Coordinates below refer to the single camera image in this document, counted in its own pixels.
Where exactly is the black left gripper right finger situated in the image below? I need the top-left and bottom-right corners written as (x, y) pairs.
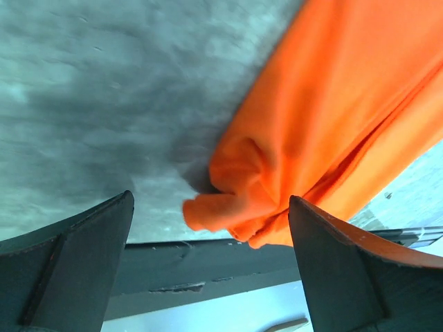
top-left (289, 196), bottom-right (442, 331)

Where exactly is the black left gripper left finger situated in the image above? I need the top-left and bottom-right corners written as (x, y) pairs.
top-left (1, 191), bottom-right (134, 331)

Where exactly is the black base bar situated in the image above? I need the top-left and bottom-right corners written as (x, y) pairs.
top-left (110, 226), bottom-right (443, 297)

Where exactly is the aluminium rail frame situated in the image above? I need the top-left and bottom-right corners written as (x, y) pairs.
top-left (100, 238), bottom-right (443, 332)

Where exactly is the orange t shirt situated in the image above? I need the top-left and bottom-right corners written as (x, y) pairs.
top-left (183, 1), bottom-right (442, 248)

